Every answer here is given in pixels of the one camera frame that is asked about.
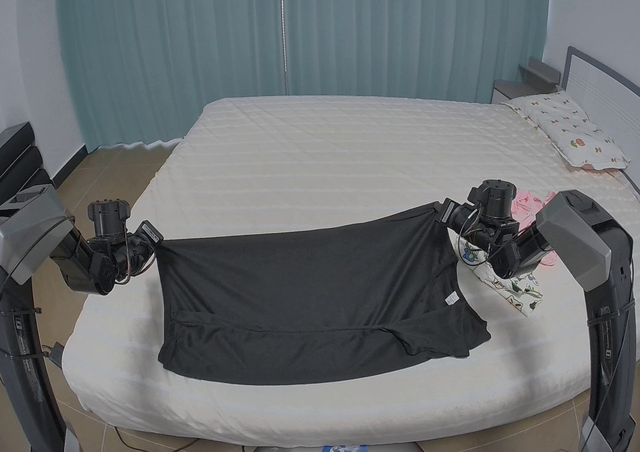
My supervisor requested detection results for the grey white bedside table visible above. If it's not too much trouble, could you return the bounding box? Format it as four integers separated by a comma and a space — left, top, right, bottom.
492, 58, 561, 105

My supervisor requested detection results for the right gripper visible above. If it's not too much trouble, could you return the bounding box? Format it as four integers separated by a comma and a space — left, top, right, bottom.
433, 198, 483, 244

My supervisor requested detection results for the blue-green curtain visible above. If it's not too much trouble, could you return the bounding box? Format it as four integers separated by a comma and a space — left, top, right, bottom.
282, 0, 552, 102
55, 0, 289, 152

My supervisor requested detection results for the black chest of drawers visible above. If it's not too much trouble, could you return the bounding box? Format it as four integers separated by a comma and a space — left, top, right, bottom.
0, 123, 54, 192

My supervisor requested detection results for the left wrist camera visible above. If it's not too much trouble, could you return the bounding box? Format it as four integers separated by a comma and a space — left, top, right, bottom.
137, 220, 165, 247

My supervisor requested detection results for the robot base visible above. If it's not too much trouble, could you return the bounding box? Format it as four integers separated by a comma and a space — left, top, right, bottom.
254, 442, 382, 452

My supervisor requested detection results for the white printed pyjama top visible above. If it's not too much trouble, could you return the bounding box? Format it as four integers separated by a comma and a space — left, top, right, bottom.
452, 232, 545, 319

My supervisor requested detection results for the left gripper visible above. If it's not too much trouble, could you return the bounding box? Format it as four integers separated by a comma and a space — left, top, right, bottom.
119, 234, 157, 276

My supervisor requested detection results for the white printed pillow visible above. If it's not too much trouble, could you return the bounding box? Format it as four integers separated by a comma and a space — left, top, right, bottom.
501, 93, 630, 171

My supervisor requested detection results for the bed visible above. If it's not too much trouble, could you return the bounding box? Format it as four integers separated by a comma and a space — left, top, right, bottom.
61, 46, 640, 447

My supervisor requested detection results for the pink garment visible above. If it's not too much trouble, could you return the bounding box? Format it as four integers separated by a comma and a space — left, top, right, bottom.
513, 189, 559, 267

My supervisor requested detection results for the black T-shirt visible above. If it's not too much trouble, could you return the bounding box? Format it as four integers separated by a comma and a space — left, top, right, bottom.
156, 203, 492, 387

